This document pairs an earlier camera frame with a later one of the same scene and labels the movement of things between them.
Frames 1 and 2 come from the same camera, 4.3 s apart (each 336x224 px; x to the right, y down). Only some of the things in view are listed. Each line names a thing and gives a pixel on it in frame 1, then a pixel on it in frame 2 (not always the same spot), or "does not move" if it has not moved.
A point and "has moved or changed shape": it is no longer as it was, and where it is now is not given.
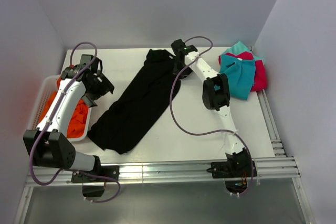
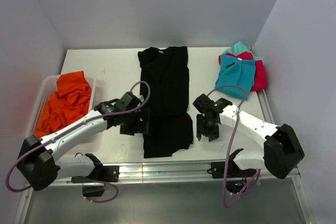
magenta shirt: [260, 78] does not move
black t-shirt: [124, 120] has moved or changed shape
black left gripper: [105, 86] to [140, 127]
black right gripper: [176, 71] to [213, 134]
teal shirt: [241, 74] does not move
